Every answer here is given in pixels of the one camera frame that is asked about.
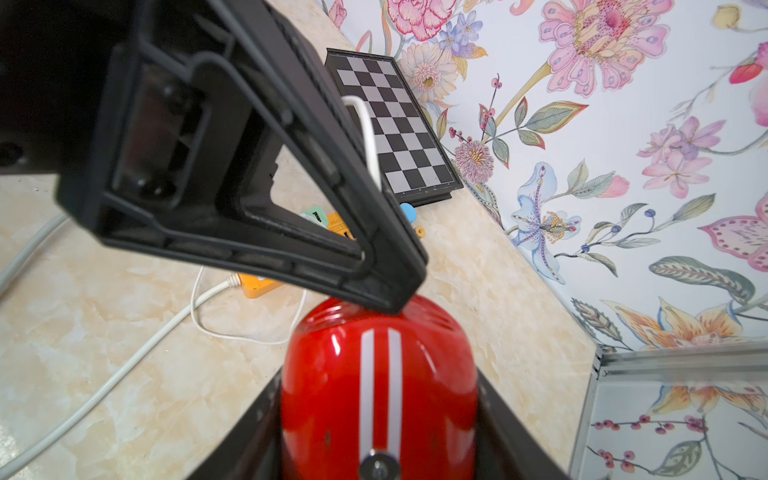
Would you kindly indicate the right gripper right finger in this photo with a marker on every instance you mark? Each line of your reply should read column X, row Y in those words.
column 504, row 447

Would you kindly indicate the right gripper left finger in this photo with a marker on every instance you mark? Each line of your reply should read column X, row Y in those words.
column 217, row 126

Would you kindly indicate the red electric shaver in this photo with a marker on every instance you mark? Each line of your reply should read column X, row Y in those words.
column 366, row 395

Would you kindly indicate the light green USB charger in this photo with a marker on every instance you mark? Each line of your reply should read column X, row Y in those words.
column 316, row 215

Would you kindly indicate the orange power strip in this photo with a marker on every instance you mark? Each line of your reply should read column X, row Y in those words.
column 256, row 285

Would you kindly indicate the black white chessboard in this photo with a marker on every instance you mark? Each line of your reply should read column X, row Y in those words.
column 413, row 164

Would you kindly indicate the blue cylinder block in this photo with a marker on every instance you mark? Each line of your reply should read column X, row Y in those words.
column 409, row 212

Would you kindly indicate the right aluminium corner post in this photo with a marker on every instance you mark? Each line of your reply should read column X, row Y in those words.
column 675, row 414

